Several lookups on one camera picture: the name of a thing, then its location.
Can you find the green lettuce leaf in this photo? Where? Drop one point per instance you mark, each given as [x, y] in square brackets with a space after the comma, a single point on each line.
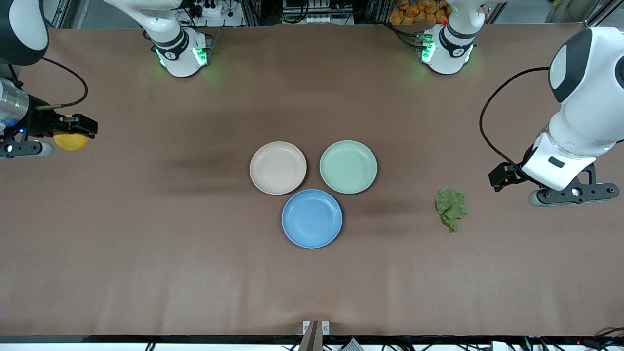
[451, 204]

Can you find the blue round plate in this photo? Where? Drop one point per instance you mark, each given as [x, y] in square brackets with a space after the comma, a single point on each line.
[312, 219]

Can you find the aluminium frame post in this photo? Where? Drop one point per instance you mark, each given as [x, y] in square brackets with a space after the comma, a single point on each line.
[602, 12]

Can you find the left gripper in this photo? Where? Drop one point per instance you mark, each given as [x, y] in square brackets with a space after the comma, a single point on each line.
[512, 173]

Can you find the pale green round plate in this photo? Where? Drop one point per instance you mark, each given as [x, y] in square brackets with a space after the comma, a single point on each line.
[348, 167]

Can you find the yellow lemon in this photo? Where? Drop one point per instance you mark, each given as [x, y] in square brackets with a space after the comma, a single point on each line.
[70, 143]

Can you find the brown table cover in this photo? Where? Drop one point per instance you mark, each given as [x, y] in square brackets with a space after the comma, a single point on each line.
[146, 268]

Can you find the beige round plate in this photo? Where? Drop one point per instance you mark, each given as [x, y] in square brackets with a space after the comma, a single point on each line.
[278, 168]

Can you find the small metal bracket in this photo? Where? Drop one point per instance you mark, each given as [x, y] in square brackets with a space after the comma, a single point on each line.
[305, 327]
[325, 327]

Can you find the pile of orange packets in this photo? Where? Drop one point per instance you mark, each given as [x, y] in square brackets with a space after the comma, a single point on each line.
[409, 12]

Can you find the small white power strip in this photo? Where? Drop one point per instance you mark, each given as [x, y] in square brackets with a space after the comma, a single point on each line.
[319, 19]

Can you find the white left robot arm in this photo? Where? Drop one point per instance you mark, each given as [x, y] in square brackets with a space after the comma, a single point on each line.
[585, 122]

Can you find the large white power strip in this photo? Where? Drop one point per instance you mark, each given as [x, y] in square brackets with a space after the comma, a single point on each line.
[219, 19]

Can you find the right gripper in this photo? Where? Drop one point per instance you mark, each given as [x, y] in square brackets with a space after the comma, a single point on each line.
[39, 123]

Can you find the brown stand post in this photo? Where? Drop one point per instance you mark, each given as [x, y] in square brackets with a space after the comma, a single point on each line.
[312, 341]

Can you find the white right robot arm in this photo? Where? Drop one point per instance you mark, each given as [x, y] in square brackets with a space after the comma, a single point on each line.
[170, 58]

